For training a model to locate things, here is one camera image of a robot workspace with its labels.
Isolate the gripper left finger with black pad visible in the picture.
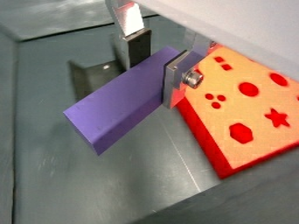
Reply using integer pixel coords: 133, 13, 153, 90
105, 0, 152, 70

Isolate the red shape sorter board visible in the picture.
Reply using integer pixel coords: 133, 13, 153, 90
177, 46, 299, 179

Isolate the gripper right finger with metal pad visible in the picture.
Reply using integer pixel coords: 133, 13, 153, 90
163, 29, 211, 109

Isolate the black curved fixture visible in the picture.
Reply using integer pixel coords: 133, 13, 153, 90
68, 60, 125, 101

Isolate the purple rectangular block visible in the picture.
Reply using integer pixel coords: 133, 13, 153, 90
64, 46, 179, 155

